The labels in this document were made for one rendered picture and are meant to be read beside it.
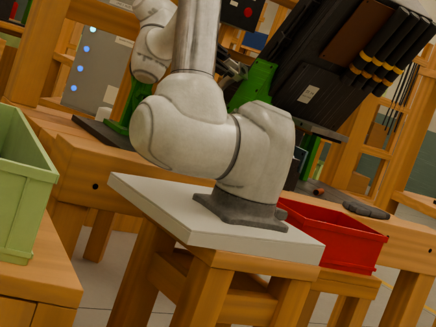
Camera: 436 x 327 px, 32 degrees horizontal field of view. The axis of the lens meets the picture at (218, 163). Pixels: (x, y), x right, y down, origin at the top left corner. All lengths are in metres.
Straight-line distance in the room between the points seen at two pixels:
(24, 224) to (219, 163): 0.52
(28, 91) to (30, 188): 1.26
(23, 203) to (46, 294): 0.16
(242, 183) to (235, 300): 0.26
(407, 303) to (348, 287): 0.77
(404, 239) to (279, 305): 0.99
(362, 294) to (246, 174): 0.62
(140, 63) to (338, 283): 0.83
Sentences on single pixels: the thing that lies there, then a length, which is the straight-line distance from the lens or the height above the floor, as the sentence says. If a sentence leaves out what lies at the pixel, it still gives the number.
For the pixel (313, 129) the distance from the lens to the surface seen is 2.41.
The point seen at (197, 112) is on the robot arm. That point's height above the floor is 1.11.
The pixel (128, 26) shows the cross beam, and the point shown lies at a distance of 2.74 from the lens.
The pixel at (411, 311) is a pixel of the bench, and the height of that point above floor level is 0.61.
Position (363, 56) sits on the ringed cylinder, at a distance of 2.49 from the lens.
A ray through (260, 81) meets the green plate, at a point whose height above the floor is 1.20.
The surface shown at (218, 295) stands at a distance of 1.70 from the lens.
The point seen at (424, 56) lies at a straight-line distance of 9.44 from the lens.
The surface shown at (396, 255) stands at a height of 0.80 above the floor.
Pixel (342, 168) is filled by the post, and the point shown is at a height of 0.97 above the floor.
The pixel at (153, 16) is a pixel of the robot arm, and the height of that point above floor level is 1.28.
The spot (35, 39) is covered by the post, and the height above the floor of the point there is 1.09.
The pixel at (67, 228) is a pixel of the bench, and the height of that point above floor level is 0.68.
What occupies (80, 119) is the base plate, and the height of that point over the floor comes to 0.90.
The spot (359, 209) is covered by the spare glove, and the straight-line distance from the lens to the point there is 2.57.
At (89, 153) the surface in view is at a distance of 2.01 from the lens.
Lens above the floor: 1.23
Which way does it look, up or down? 7 degrees down
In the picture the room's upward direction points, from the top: 20 degrees clockwise
